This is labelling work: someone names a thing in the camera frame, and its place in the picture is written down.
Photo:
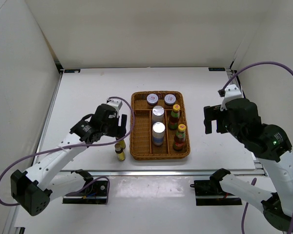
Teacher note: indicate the red sauce bottle yellow cap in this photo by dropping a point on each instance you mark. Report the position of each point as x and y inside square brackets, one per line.
[180, 137]

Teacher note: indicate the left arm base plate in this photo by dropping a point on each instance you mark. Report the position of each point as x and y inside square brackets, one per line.
[96, 194]

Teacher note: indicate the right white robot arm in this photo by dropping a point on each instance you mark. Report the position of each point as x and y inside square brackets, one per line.
[270, 145]

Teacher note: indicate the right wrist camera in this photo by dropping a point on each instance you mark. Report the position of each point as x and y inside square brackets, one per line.
[231, 92]

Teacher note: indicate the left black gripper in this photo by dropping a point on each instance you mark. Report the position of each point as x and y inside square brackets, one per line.
[122, 129]

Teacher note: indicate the white lid jar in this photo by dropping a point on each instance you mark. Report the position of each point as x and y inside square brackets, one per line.
[152, 100]
[169, 101]

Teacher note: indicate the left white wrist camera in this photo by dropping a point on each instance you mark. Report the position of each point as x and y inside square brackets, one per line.
[115, 103]

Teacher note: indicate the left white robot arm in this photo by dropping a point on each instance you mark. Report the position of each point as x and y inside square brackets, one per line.
[34, 188]

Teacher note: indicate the silver cap shaker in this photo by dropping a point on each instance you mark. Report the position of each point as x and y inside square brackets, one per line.
[158, 133]
[158, 114]

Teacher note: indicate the brown wicker divided basket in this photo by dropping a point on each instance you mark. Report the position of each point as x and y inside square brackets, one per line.
[141, 145]

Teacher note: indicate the small amber bottle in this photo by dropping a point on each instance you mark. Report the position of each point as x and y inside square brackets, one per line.
[119, 152]
[122, 143]

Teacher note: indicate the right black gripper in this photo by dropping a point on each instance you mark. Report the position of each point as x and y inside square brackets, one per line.
[211, 113]

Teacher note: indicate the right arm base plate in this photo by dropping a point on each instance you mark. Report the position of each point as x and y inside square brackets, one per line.
[205, 195]

